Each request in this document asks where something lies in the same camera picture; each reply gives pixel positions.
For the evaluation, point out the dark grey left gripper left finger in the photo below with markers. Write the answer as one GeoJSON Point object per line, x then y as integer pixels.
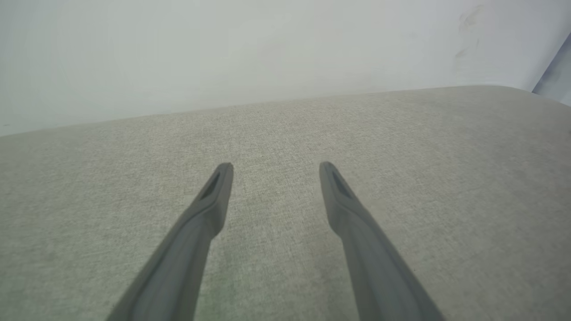
{"type": "Point", "coordinates": [178, 267]}

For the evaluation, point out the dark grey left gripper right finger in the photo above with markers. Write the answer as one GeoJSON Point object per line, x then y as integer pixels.
{"type": "Point", "coordinates": [379, 276]}

